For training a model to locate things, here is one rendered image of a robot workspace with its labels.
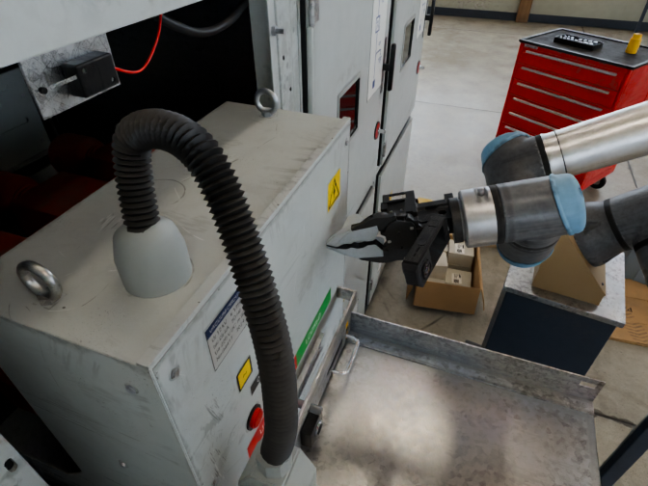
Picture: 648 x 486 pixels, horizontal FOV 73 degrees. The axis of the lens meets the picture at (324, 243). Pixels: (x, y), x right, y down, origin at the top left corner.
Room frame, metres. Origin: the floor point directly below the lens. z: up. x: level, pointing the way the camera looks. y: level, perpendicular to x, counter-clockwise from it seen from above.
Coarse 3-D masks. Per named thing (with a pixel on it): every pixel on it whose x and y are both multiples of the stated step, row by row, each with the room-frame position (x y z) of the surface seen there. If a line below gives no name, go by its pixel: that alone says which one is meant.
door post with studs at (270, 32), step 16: (256, 0) 0.77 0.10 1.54; (272, 0) 0.75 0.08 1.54; (256, 16) 0.77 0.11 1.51; (272, 16) 0.75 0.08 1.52; (288, 16) 0.79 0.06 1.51; (256, 32) 0.77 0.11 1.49; (272, 32) 0.74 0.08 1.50; (288, 32) 0.79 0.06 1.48; (256, 48) 0.77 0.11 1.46; (272, 48) 0.74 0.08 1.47; (288, 48) 0.79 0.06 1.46; (256, 64) 0.77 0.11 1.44; (272, 64) 0.74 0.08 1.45; (288, 64) 0.79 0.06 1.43; (256, 80) 0.77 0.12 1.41; (272, 80) 0.74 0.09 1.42; (288, 80) 0.78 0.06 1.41; (288, 96) 0.78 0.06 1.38
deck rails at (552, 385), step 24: (360, 336) 0.66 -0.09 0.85; (384, 336) 0.65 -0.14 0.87; (408, 336) 0.63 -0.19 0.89; (432, 336) 0.61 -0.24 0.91; (408, 360) 0.60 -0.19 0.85; (432, 360) 0.59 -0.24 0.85; (456, 360) 0.59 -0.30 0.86; (480, 360) 0.57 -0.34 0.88; (504, 360) 0.56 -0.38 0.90; (504, 384) 0.53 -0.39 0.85; (528, 384) 0.53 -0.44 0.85; (552, 384) 0.52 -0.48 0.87; (576, 384) 0.51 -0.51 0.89; (600, 384) 0.50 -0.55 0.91; (576, 408) 0.48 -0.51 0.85
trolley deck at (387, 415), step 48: (336, 384) 0.54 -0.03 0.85; (384, 384) 0.54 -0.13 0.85; (432, 384) 0.54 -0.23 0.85; (480, 384) 0.54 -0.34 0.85; (336, 432) 0.43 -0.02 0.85; (384, 432) 0.43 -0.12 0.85; (432, 432) 0.43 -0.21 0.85; (480, 432) 0.43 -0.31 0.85; (528, 432) 0.43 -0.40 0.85; (576, 432) 0.43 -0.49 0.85; (336, 480) 0.34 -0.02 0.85; (384, 480) 0.34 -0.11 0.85; (432, 480) 0.34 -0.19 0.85; (480, 480) 0.34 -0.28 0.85; (528, 480) 0.34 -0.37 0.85; (576, 480) 0.34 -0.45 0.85
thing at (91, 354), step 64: (256, 128) 0.62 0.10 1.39; (320, 128) 0.62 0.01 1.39; (192, 192) 0.44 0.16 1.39; (256, 192) 0.44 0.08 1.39; (0, 256) 0.32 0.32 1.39; (64, 256) 0.32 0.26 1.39; (192, 256) 0.32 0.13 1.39; (0, 320) 0.25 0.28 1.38; (64, 320) 0.24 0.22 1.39; (128, 320) 0.24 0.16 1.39; (64, 384) 0.24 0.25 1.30; (128, 384) 0.21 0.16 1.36; (128, 448) 0.22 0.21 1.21
